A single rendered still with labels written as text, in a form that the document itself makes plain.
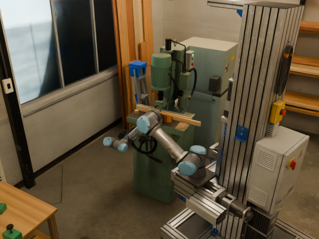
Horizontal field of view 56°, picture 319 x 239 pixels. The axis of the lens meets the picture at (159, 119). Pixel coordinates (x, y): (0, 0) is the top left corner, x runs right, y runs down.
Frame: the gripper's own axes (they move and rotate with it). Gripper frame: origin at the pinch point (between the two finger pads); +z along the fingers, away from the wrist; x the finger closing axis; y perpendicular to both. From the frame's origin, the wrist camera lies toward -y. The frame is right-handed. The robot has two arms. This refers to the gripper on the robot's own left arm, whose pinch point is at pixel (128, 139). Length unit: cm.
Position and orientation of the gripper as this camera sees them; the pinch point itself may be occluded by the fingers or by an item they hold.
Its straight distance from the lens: 274.0
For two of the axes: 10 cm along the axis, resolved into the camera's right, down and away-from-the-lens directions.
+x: 8.9, 2.3, -4.0
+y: -2.4, 9.7, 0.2
